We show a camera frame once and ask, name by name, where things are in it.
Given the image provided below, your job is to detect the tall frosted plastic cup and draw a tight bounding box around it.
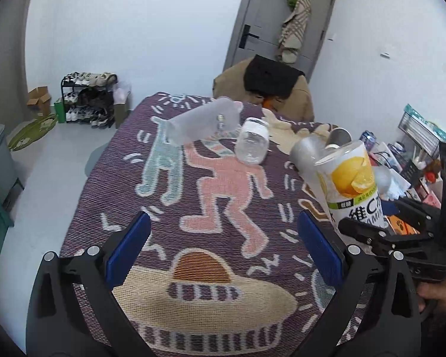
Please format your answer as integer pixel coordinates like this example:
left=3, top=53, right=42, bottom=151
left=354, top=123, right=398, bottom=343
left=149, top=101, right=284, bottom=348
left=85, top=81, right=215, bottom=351
left=289, top=134, right=325, bottom=202

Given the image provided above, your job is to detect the frosted cup lying left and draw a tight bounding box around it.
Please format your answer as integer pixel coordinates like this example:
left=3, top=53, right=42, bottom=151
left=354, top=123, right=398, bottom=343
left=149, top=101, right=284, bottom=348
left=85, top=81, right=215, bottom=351
left=166, top=97, right=243, bottom=146

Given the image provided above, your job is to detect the person's right hand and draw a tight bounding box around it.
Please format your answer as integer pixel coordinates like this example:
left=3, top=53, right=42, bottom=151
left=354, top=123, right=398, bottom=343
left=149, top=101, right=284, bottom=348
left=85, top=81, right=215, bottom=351
left=417, top=280, right=446, bottom=313

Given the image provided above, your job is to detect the black cutlery holder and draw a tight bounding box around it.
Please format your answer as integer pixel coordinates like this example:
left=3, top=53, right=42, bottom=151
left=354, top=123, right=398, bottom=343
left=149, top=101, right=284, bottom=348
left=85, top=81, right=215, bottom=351
left=401, top=151, right=425, bottom=185

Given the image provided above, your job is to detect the small brown plush toy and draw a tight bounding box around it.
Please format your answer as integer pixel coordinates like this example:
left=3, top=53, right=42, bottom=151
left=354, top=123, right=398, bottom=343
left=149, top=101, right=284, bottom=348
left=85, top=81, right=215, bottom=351
left=423, top=159, right=442, bottom=184

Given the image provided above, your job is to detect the blue soda can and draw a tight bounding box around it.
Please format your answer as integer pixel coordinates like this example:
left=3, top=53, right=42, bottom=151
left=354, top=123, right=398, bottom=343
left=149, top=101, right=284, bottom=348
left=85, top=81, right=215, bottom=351
left=359, top=131, right=376, bottom=152

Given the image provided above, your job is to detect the purple patterned woven cloth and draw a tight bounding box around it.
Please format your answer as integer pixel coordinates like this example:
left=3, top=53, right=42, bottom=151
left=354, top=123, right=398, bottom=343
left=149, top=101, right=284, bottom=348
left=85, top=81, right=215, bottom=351
left=61, top=92, right=334, bottom=356

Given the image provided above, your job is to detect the grey sofa seat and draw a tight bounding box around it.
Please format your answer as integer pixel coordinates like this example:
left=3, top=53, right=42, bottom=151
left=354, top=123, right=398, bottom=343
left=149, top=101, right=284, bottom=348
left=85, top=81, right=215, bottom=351
left=0, top=124, right=25, bottom=213

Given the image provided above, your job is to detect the green round floor mat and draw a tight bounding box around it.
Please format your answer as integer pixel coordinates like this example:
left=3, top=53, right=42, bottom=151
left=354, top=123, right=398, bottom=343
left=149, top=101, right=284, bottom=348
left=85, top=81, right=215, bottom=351
left=8, top=115, right=58, bottom=151

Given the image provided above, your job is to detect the clear jar white rim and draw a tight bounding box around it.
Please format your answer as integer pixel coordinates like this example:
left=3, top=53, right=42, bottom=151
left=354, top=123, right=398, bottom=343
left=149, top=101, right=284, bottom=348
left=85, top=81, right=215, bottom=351
left=234, top=117, right=270, bottom=165

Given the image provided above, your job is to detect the black shoe rack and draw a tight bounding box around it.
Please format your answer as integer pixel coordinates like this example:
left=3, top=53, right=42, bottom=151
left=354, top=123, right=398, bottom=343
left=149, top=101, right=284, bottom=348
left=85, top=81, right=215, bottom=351
left=60, top=72, right=118, bottom=129

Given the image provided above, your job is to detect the cardboard box on floor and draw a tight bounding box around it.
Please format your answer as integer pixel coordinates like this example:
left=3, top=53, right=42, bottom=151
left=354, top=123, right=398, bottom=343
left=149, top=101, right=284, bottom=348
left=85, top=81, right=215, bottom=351
left=26, top=86, right=51, bottom=118

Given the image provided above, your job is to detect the black garment on chair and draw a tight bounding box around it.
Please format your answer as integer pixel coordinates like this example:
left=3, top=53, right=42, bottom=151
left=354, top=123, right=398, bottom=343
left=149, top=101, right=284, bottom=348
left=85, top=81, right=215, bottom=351
left=243, top=55, right=304, bottom=99

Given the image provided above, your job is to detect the beige striped hanging scarf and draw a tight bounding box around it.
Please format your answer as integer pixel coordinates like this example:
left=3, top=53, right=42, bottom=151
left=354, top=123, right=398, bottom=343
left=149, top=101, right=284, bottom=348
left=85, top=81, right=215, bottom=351
left=279, top=0, right=312, bottom=65

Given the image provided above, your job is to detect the chair with tan coat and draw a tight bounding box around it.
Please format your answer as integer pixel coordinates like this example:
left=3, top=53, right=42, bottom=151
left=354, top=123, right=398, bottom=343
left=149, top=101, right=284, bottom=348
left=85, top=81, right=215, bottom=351
left=213, top=55, right=315, bottom=122

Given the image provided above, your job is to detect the grey entrance door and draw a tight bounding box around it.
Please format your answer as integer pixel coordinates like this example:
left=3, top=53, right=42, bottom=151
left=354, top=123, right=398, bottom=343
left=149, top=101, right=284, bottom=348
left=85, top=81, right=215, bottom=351
left=223, top=0, right=335, bottom=80

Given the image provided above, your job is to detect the black wire wall basket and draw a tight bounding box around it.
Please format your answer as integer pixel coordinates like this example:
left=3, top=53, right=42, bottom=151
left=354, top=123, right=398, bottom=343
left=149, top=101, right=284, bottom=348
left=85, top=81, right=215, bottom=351
left=398, top=104, right=446, bottom=158

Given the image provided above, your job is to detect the black door handle lock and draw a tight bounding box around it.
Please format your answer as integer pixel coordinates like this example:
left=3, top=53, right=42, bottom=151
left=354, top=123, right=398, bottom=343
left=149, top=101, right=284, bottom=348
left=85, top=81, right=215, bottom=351
left=238, top=24, right=259, bottom=49

